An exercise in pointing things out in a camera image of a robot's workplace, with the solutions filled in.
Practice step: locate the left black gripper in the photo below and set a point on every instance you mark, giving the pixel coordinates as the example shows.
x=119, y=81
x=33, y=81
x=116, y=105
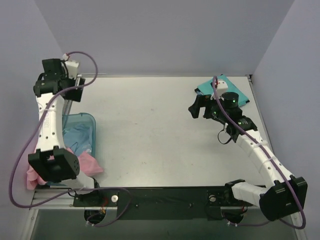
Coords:
x=75, y=89

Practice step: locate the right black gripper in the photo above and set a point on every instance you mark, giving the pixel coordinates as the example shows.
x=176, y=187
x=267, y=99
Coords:
x=206, y=107

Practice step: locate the pink t shirt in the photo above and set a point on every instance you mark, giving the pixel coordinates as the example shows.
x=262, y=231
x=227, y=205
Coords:
x=88, y=165

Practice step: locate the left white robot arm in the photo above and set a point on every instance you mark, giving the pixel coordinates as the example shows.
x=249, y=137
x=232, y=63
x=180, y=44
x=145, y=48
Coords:
x=60, y=82

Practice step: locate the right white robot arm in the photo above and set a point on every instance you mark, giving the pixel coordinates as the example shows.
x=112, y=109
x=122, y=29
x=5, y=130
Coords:
x=283, y=194

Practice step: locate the dark folded shirt underneath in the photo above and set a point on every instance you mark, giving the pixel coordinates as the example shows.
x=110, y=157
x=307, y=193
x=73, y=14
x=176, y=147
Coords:
x=198, y=92

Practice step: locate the teal folded t shirt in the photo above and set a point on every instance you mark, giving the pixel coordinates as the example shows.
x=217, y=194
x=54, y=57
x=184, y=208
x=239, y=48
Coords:
x=207, y=89

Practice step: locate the teal plastic bin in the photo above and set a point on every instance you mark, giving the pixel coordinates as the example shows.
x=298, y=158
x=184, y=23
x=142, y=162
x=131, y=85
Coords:
x=86, y=118

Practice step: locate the light blue t shirt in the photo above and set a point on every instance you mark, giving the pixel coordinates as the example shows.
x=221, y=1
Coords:
x=79, y=138

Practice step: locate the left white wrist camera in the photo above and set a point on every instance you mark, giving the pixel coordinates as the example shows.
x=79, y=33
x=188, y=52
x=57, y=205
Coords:
x=72, y=68

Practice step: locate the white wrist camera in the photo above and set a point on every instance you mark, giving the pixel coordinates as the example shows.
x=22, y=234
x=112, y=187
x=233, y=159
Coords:
x=72, y=68
x=220, y=87

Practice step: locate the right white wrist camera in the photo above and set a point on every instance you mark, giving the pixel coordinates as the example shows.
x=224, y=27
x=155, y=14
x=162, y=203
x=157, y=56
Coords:
x=220, y=87

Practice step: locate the aluminium front rail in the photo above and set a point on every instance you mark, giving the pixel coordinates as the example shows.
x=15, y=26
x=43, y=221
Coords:
x=53, y=199

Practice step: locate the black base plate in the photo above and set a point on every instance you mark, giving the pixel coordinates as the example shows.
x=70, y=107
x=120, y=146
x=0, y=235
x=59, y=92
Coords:
x=162, y=203

